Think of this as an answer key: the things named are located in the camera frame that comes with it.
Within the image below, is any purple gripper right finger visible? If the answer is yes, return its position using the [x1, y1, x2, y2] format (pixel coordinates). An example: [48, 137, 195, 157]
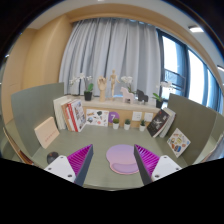
[134, 144, 181, 185]

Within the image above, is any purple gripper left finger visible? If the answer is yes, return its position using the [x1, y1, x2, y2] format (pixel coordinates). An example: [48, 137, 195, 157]
[45, 144, 93, 186]

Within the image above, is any black computer mouse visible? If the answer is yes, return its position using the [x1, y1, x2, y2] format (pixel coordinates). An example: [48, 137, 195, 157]
[47, 152, 59, 164]

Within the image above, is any pink purple mouse pad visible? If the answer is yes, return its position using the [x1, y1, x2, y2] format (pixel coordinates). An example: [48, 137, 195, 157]
[106, 144, 139, 175]

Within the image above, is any colourful sticker book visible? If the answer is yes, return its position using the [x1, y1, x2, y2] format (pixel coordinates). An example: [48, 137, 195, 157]
[167, 128, 191, 157]

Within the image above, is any small potted plant right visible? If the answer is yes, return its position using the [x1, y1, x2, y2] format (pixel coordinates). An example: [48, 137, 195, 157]
[139, 119, 146, 132]

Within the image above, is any small potted plant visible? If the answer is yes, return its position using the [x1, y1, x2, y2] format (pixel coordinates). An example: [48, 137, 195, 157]
[139, 119, 146, 132]
[124, 119, 131, 130]
[113, 118, 119, 130]

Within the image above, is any white book stack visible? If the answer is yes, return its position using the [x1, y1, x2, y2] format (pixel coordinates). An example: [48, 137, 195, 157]
[53, 96, 71, 131]

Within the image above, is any red white book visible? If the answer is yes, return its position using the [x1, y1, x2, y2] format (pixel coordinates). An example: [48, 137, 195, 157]
[67, 99, 86, 132]

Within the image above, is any black cover book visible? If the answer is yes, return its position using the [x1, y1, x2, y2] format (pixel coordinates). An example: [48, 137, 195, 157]
[147, 109, 170, 138]

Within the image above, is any small potted plant middle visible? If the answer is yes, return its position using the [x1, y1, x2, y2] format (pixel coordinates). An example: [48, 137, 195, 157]
[124, 119, 131, 130]

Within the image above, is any white card on shelf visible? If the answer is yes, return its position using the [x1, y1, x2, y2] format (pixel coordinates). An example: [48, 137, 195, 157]
[132, 112, 142, 121]

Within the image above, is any colourful illustrated card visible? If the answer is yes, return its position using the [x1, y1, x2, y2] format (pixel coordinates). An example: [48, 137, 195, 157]
[86, 109, 109, 127]

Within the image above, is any wooden shelf ledge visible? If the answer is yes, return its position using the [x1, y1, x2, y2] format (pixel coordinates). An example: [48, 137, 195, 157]
[70, 96, 159, 128]

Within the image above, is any small potted plant left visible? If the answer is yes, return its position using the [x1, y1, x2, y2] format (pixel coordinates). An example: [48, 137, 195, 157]
[113, 118, 119, 130]

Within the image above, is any white book behind black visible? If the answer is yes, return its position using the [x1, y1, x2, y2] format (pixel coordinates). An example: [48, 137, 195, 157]
[159, 108, 176, 138]

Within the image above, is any purple number seven card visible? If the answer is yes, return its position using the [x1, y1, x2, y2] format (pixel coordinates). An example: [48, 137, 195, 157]
[108, 111, 120, 124]

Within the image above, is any grey right desk divider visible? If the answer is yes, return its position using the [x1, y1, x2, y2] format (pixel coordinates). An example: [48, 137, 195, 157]
[168, 94, 224, 165]

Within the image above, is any grey desk divider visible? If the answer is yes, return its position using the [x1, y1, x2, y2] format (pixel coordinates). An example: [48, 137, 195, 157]
[168, 94, 224, 165]
[11, 83, 64, 156]

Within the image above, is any black wooden horse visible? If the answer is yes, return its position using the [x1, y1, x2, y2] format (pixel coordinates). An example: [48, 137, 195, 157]
[137, 90, 148, 103]

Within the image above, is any grey left desk divider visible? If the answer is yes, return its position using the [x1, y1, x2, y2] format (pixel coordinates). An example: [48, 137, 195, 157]
[11, 83, 64, 156]

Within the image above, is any white wooden horse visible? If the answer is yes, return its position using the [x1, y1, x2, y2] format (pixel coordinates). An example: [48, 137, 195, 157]
[121, 87, 134, 103]

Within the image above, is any white orchid black pot left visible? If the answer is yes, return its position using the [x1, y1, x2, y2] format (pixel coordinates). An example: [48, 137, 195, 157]
[69, 73, 94, 101]

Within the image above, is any white orchid right pot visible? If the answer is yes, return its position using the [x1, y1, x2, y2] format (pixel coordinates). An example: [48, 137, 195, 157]
[152, 81, 173, 108]

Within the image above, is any wooden hand model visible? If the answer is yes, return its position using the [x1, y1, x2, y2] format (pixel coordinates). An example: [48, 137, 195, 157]
[97, 76, 107, 102]

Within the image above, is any white orchid middle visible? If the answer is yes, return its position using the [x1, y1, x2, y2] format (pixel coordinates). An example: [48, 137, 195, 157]
[121, 76, 133, 93]

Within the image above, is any wooden mannequin figure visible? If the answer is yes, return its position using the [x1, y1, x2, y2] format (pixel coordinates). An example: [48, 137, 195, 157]
[109, 70, 119, 96]

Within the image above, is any grey curtain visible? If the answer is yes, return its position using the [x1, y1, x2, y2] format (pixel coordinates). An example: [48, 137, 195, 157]
[59, 18, 161, 96]

